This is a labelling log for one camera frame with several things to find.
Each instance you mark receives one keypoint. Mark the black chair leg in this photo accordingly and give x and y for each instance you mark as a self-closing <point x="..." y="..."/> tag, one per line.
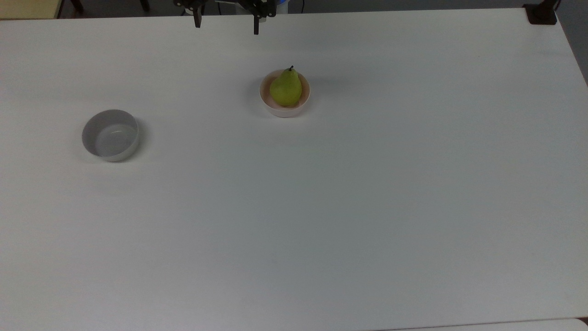
<point x="77" y="4"/>
<point x="144" y="4"/>

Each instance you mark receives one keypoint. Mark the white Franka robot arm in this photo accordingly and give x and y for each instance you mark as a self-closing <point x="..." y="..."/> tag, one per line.
<point x="281" y="2"/>

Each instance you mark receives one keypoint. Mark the pink bowl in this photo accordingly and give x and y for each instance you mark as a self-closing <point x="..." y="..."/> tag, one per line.
<point x="285" y="110"/>

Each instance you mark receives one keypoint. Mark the green pear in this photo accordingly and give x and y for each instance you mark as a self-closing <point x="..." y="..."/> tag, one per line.
<point x="285" y="88"/>

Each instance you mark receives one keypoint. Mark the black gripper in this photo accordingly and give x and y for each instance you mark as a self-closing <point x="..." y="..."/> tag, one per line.
<point x="229" y="2"/>

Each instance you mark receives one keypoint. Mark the grey bowl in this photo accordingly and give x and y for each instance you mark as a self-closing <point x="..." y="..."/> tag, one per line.
<point x="110" y="137"/>

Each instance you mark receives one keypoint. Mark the yellow wooden furniture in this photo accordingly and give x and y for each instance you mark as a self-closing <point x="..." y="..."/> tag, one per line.
<point x="27" y="8"/>

